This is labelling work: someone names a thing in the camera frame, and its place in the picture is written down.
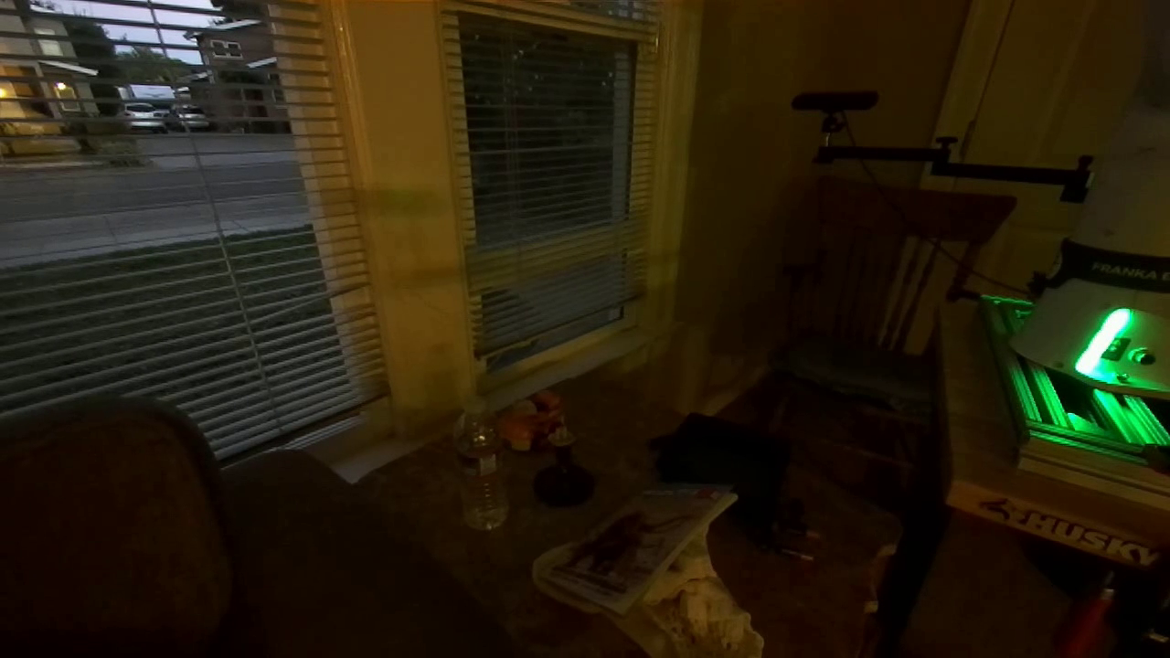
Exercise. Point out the red handled tool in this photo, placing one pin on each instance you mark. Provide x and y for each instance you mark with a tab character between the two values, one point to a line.
1086	621

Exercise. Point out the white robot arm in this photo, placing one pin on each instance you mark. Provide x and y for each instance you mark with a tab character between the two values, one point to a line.
1104	314

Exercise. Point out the crumpled white paper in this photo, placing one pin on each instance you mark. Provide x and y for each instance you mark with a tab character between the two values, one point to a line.
691	615

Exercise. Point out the Husky work cart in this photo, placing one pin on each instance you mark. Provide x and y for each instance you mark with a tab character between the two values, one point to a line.
1000	549

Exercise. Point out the clear plastic water bottle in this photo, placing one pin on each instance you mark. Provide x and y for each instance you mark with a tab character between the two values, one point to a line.
479	478

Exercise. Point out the wooden chair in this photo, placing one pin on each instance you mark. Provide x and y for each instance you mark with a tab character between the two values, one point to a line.
857	383

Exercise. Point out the orange small toy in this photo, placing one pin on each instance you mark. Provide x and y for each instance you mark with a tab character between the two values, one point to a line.
534	424

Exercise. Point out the dark sofa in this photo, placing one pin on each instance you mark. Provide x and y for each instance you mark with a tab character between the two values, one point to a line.
127	538

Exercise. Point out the window white blinds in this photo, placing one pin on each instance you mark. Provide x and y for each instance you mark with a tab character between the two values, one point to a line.
553	138
178	218

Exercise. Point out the black bag on table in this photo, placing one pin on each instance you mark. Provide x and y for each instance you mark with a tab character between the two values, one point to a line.
720	453

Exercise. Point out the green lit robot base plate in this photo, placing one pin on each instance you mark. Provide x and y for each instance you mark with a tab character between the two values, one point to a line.
1062	417

